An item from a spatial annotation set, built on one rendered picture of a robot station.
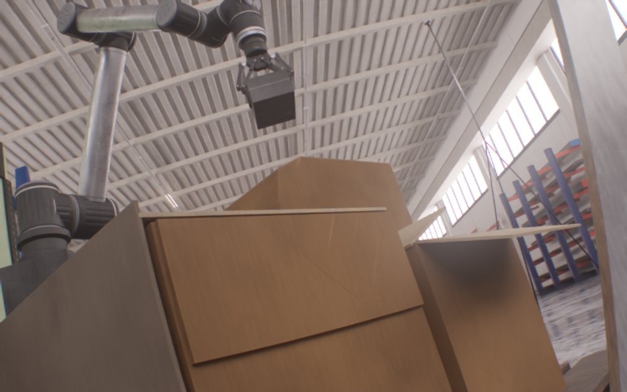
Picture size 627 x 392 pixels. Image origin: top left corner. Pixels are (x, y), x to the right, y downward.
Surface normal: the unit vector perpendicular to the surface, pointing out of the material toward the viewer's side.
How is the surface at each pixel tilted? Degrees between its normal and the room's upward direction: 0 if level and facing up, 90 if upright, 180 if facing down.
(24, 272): 90
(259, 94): 90
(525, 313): 90
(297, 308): 90
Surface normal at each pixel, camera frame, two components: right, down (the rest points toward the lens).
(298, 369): 0.66, -0.42
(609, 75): -0.16, -0.13
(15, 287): 0.06, -0.32
